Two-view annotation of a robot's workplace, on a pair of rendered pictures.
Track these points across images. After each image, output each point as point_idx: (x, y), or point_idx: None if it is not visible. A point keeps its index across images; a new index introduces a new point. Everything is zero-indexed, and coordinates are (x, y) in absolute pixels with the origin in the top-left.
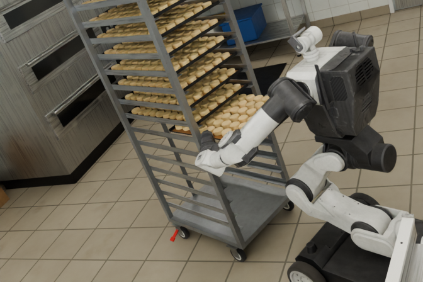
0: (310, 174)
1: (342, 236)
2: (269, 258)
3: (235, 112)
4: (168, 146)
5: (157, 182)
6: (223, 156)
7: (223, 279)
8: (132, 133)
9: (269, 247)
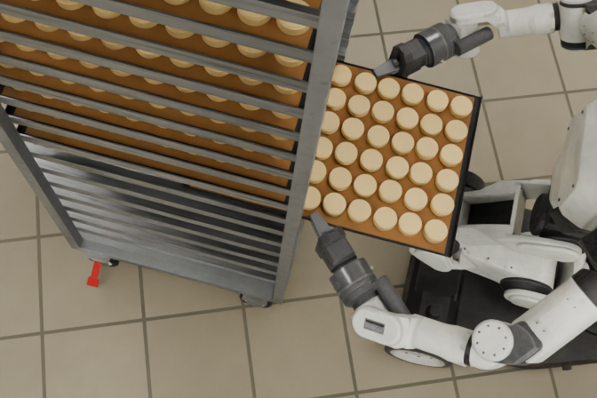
0: (478, 236)
1: (463, 269)
2: (306, 290)
3: (334, 131)
4: (159, 198)
5: (65, 210)
6: (481, 367)
7: (242, 349)
8: (32, 162)
9: (296, 264)
